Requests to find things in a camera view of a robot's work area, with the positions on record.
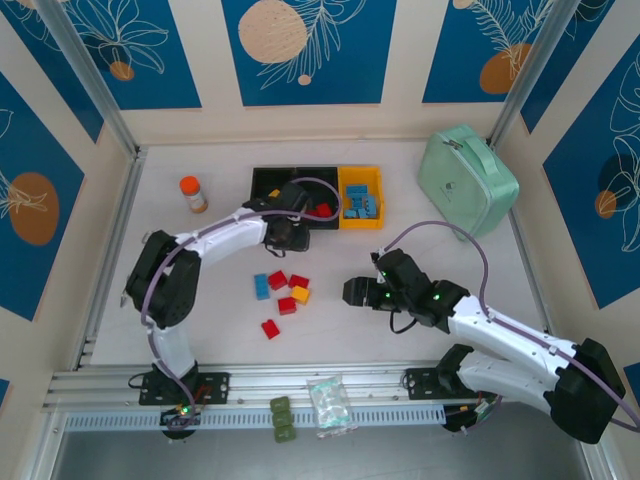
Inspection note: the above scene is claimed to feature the black plastic bin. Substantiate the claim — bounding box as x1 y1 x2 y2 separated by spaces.
293 166 342 231
249 166 300 231

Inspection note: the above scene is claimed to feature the yellow plastic bin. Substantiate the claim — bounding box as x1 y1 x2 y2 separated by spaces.
336 164 385 231

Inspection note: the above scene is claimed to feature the orange capped spice bottle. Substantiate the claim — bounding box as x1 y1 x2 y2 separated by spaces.
178 175 209 215

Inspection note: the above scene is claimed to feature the clear plastic bag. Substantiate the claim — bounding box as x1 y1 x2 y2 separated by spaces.
305 375 357 440

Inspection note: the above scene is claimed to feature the mint green zip case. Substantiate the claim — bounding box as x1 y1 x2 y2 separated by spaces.
417 123 521 242

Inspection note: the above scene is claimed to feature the small controller board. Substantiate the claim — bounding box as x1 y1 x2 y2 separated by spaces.
159 405 204 441
443 403 501 436

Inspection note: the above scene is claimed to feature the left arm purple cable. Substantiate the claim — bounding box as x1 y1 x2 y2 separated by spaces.
141 176 343 432

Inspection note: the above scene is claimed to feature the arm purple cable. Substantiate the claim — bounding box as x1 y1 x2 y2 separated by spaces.
380 221 640 435
141 176 343 432

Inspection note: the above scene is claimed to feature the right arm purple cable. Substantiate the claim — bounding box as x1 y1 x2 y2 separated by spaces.
380 221 640 435

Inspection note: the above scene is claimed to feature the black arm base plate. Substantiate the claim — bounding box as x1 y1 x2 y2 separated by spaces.
138 372 231 406
402 367 501 401

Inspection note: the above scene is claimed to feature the aluminium front rail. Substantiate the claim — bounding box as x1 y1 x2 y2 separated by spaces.
42 358 596 412

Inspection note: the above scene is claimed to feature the aluminium side rail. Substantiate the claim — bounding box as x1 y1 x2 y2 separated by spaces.
72 149 147 372
505 208 561 360

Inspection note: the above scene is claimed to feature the white slotted cable duct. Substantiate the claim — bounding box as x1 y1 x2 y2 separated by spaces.
63 405 447 432

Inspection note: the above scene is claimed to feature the aluminium frame post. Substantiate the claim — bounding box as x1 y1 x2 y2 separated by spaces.
487 0 575 149
34 0 141 157

